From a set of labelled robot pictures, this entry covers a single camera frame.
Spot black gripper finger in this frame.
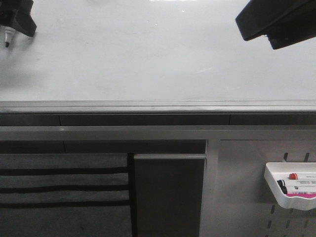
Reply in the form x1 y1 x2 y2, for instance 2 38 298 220
236 0 316 49
0 0 37 37

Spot white black dry-erase marker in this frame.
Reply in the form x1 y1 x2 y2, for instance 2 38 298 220
4 27 16 47

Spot white whiteboard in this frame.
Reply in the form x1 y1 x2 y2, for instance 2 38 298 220
0 0 316 101

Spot red capped marker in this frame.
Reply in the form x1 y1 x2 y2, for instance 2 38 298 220
289 173 316 180

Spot white plastic marker tray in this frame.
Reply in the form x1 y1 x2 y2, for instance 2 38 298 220
264 162 316 211

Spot upper black capped marker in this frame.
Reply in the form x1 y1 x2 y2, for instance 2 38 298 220
277 180 316 187

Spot black capped marker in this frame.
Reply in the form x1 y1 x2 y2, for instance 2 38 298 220
279 186 316 195
277 180 316 187

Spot lower black capped marker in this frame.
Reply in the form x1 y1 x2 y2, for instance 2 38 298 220
279 186 316 195

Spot pink eraser in tray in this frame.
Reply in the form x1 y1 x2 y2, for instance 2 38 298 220
286 194 316 198

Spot grey fabric pocket organizer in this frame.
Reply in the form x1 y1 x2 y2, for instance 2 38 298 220
0 153 137 237

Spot grey metal pegboard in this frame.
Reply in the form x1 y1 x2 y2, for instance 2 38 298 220
213 140 316 237

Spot dark grey flat panel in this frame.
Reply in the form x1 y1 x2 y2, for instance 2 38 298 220
135 154 206 237

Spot grey whiteboard bottom frame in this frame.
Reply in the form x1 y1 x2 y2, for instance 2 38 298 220
0 100 316 126

